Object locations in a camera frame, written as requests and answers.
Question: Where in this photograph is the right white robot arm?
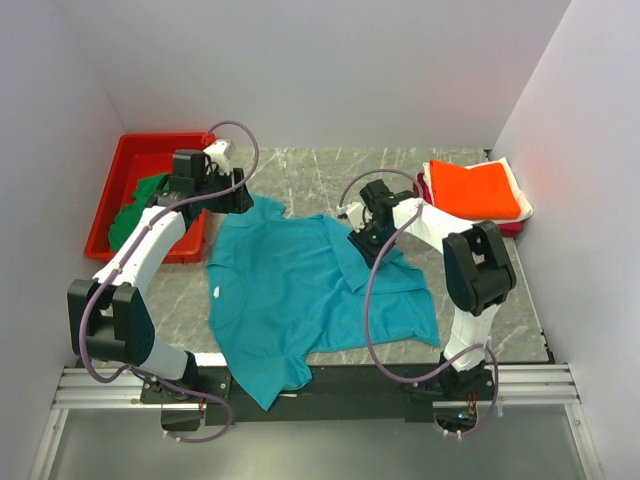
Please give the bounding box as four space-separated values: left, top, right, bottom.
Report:
338 180 517 399

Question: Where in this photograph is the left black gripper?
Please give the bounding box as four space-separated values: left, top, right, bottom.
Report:
196 166 254 214

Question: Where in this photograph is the green t shirt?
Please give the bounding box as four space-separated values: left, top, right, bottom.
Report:
107 174 167 253

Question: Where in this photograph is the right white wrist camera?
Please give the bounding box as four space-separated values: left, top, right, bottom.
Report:
337 202 367 232

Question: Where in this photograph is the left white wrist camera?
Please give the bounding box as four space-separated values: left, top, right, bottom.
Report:
204 139 236 170

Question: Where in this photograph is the red plastic bin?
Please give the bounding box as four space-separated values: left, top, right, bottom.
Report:
85 132 205 263

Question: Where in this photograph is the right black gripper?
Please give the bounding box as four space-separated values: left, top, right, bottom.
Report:
348 218 396 270

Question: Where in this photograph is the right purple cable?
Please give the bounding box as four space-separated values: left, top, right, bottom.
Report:
339 168 501 439

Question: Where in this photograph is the orange t shirt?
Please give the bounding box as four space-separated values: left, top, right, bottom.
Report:
429 159 521 220

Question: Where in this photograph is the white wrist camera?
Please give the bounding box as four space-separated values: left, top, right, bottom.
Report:
204 139 236 170
337 202 367 232

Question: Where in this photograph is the aluminium frame rail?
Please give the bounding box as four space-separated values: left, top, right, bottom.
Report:
52 352 581 409

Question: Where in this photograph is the teal t shirt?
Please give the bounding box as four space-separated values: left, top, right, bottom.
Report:
206 196 440 410

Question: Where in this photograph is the dark red folded t shirt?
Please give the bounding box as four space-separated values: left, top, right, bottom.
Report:
412 172 521 239

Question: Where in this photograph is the black base beam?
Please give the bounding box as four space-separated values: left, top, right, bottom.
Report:
138 363 501 432

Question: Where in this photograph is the white folded t shirt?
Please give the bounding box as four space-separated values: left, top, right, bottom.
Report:
419 157 533 236

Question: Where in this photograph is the purple cable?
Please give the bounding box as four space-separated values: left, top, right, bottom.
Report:
339 168 501 439
78 119 261 445

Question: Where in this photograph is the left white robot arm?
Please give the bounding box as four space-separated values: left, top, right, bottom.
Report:
67 140 253 402

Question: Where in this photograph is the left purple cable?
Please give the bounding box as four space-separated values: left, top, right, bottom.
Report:
78 119 261 445

